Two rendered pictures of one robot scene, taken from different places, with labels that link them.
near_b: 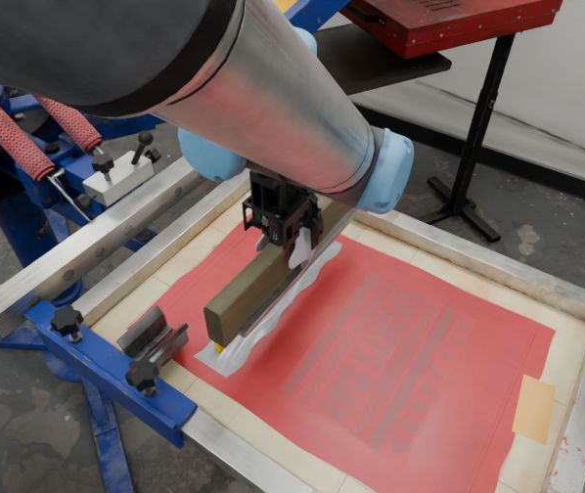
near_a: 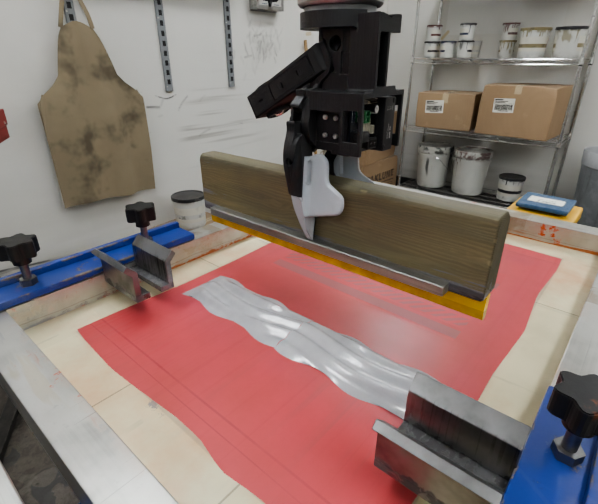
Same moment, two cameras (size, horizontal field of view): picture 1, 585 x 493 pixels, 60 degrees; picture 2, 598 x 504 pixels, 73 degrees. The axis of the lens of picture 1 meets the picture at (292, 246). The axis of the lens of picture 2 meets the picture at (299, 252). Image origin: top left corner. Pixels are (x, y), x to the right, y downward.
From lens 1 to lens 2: 80 cm
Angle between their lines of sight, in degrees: 67
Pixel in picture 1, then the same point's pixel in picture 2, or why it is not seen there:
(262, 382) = (448, 353)
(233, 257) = (196, 377)
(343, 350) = (386, 290)
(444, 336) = not seen: hidden behind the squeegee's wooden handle
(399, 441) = not seen: hidden behind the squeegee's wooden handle
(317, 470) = (544, 319)
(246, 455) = (586, 346)
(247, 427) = (524, 371)
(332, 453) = (518, 308)
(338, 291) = (299, 285)
